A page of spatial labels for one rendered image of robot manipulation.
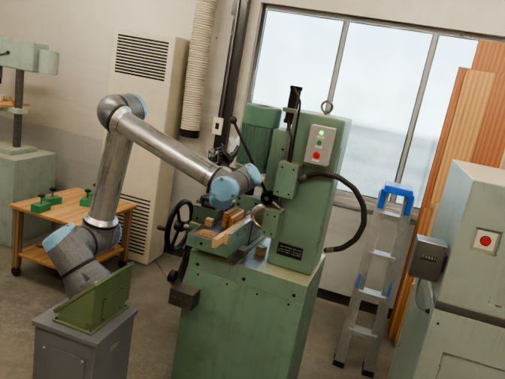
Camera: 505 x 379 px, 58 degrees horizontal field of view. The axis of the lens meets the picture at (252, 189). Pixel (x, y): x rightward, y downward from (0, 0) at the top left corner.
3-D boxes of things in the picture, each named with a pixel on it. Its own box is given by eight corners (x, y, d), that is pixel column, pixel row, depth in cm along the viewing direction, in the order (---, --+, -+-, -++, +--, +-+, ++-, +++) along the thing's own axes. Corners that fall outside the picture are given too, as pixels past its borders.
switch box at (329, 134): (306, 159, 198) (314, 123, 194) (328, 165, 195) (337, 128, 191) (303, 162, 192) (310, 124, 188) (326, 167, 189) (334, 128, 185)
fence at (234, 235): (267, 213, 255) (269, 204, 254) (270, 214, 255) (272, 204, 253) (226, 244, 200) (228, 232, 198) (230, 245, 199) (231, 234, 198)
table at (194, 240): (219, 210, 265) (221, 200, 264) (268, 224, 257) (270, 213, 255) (167, 239, 209) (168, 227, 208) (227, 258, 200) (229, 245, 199)
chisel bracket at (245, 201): (238, 207, 229) (241, 190, 227) (264, 213, 225) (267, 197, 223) (233, 210, 222) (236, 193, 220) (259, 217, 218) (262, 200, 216)
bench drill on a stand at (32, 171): (4, 216, 413) (12, 37, 374) (63, 233, 400) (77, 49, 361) (-41, 231, 367) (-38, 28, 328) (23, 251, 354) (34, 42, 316)
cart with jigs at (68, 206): (71, 247, 375) (77, 173, 359) (130, 268, 359) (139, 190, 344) (5, 276, 314) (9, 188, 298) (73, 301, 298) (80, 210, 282)
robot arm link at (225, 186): (86, 89, 164) (240, 183, 149) (109, 89, 175) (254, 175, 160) (77, 118, 169) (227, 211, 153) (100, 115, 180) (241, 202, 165)
